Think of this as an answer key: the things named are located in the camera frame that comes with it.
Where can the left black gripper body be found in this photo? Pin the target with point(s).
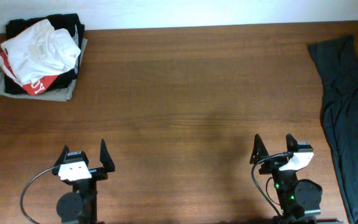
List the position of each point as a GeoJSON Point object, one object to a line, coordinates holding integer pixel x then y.
{"type": "Point", "coordinates": [97, 175]}

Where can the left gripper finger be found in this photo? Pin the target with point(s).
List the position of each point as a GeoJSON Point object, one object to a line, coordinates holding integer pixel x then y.
{"type": "Point", "coordinates": [105, 158]}
{"type": "Point", "coordinates": [62, 156]}

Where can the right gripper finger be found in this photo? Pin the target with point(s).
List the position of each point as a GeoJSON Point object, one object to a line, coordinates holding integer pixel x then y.
{"type": "Point", "coordinates": [259, 151]}
{"type": "Point", "coordinates": [292, 144]}

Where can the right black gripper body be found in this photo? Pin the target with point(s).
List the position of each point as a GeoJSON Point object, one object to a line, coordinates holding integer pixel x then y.
{"type": "Point", "coordinates": [273, 165]}

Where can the white t-shirt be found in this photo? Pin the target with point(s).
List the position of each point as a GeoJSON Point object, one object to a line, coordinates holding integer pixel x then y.
{"type": "Point", "coordinates": [40, 51]}

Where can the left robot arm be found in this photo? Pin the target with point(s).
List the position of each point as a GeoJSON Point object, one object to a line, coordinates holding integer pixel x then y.
{"type": "Point", "coordinates": [80, 205]}

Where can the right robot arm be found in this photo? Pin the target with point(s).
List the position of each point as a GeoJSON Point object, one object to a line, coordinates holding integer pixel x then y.
{"type": "Point", "coordinates": [298, 199]}

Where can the dark teal garment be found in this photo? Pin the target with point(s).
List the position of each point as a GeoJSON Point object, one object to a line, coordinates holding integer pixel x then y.
{"type": "Point", "coordinates": [336, 61]}

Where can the red printed t-shirt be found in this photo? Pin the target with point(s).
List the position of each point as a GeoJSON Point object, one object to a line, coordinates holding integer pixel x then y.
{"type": "Point", "coordinates": [36, 88]}

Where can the grey-green folded garment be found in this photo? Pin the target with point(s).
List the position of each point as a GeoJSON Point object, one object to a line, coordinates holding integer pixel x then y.
{"type": "Point", "coordinates": [63, 94]}

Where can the black folded garment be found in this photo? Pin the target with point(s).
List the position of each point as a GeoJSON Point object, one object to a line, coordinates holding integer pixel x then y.
{"type": "Point", "coordinates": [71, 23]}

